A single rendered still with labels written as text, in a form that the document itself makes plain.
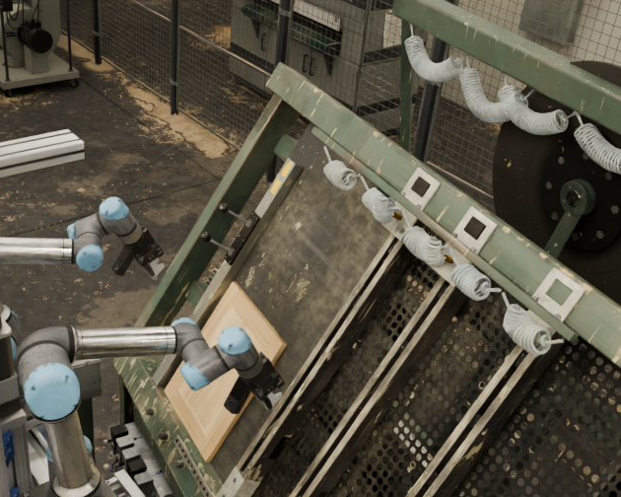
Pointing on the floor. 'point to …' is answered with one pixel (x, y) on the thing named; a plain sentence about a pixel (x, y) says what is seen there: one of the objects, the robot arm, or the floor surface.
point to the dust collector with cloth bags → (24, 43)
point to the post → (87, 421)
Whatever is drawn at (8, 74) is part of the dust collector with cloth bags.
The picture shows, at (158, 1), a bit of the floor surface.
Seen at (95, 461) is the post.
